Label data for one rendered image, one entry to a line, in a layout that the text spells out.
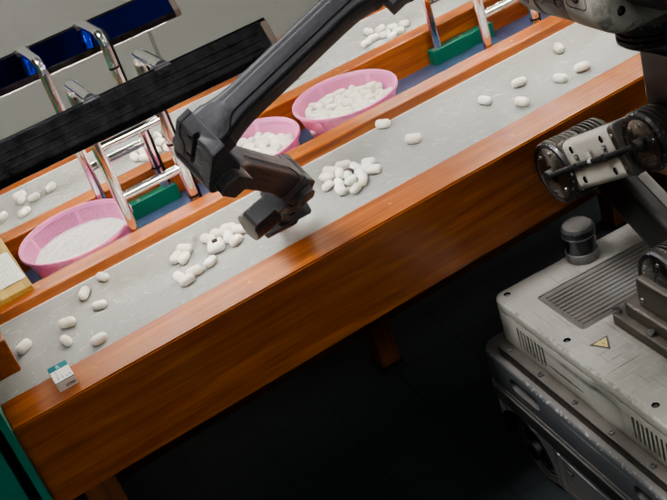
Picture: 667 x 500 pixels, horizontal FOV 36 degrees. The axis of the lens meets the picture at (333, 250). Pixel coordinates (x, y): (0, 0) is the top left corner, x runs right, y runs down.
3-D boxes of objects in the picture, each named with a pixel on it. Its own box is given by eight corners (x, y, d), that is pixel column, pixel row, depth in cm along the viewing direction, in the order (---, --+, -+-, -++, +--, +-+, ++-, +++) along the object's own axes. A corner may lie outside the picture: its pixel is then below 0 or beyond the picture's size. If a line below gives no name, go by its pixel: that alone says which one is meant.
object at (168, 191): (182, 196, 249) (109, 26, 227) (107, 235, 243) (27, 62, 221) (155, 176, 265) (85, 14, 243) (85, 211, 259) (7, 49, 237)
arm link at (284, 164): (241, 171, 142) (190, 117, 144) (213, 200, 143) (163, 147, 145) (326, 188, 183) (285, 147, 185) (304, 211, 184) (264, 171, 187)
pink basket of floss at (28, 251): (167, 227, 238) (151, 192, 233) (113, 297, 217) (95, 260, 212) (72, 237, 248) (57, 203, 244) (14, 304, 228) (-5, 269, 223)
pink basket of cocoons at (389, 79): (428, 116, 247) (418, 80, 243) (335, 165, 239) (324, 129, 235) (371, 94, 269) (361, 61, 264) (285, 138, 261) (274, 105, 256)
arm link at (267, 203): (316, 187, 180) (283, 153, 182) (268, 226, 177) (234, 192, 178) (311, 213, 191) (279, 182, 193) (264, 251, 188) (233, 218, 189)
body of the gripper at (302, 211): (248, 209, 197) (253, 197, 190) (294, 186, 200) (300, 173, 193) (266, 238, 196) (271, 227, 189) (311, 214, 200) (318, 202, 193)
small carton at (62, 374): (78, 382, 176) (73, 373, 175) (60, 393, 175) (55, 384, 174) (69, 367, 181) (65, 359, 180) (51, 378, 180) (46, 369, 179)
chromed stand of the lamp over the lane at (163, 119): (249, 250, 217) (173, 57, 195) (166, 296, 211) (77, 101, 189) (214, 223, 232) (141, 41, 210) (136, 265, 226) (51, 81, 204)
